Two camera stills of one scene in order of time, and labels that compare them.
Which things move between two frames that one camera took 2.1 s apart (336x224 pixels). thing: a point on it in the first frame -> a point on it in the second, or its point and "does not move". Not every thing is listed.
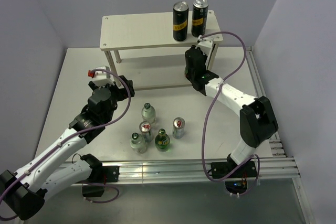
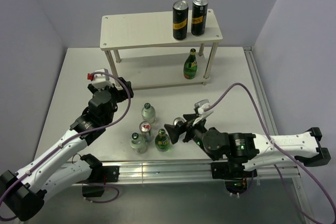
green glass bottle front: (162, 140) does not move
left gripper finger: (132, 91) does not move
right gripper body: (189, 76) -> (194, 130)
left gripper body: (117, 94) does not move
